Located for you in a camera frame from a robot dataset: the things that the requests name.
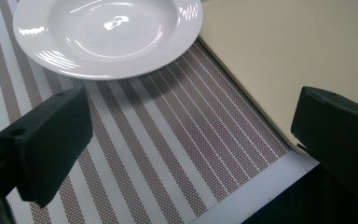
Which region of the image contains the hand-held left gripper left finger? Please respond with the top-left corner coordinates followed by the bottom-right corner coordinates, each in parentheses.
top-left (0, 87), bottom-right (94, 209)

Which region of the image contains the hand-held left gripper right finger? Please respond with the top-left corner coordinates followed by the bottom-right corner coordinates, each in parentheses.
top-left (290, 86), bottom-right (358, 203)

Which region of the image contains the cream cutting board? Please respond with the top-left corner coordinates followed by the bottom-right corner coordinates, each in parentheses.
top-left (198, 0), bottom-right (358, 156)

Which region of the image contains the striped woven placemat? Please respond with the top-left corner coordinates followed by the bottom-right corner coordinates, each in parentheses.
top-left (0, 0), bottom-right (321, 224)

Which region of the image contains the white ceramic plate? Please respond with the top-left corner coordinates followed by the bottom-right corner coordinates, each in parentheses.
top-left (12, 0), bottom-right (204, 81)

